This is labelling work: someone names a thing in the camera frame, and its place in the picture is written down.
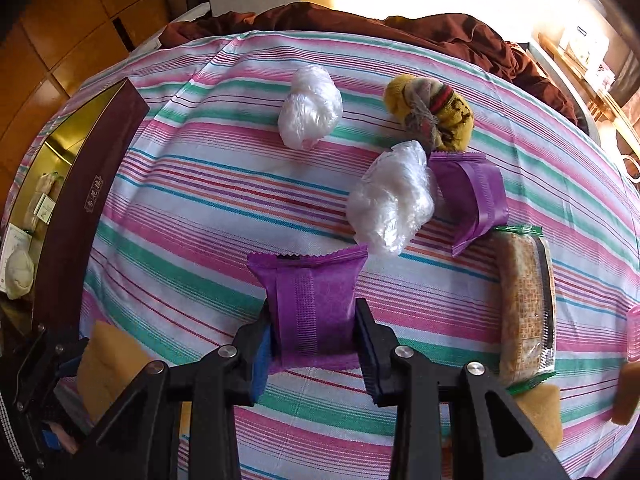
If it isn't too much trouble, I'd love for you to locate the wooden side table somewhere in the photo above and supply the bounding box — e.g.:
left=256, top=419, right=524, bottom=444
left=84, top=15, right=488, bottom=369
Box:
left=529, top=32, right=639, bottom=162

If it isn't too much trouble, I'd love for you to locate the maroon brown blanket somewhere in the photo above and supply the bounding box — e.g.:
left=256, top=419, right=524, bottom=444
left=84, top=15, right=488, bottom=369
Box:
left=160, top=1, right=579, bottom=125

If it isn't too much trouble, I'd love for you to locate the weidan cracker pack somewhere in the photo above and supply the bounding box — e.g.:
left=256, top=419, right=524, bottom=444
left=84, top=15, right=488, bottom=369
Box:
left=22, top=171, right=62, bottom=233

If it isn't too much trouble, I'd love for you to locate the yellow knitted sock bundle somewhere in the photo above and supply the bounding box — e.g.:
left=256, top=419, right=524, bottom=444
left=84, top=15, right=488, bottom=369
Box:
left=383, top=74, right=474, bottom=155

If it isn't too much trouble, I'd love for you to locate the wooden wardrobe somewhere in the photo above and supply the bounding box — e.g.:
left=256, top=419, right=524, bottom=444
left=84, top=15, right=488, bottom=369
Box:
left=1, top=0, right=170, bottom=194

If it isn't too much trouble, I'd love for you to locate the yellow sponge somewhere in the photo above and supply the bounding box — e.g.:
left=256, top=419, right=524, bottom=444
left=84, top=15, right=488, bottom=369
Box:
left=514, top=384, right=563, bottom=451
left=76, top=321, right=153, bottom=422

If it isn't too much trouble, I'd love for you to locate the white plastic bag bundle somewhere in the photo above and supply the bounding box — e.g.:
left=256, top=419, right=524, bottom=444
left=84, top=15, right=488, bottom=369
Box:
left=346, top=140, right=437, bottom=256
left=278, top=64, right=343, bottom=151

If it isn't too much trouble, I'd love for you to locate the gold metal tin box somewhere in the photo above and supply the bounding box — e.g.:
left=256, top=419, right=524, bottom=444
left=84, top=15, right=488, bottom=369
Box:
left=2, top=79, right=149, bottom=337

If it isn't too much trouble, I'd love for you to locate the striped pink green bedsheet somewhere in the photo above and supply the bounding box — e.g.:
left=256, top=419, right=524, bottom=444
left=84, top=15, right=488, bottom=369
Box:
left=0, top=29, right=640, bottom=480

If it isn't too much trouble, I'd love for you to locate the purple snack packet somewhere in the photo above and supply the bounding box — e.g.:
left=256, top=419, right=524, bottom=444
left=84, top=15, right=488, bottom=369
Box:
left=428, top=152, right=509, bottom=257
left=247, top=245, right=368, bottom=373

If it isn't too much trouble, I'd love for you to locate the white towel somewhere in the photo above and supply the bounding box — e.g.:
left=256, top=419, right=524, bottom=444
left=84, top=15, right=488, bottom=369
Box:
left=4, top=249, right=35, bottom=300

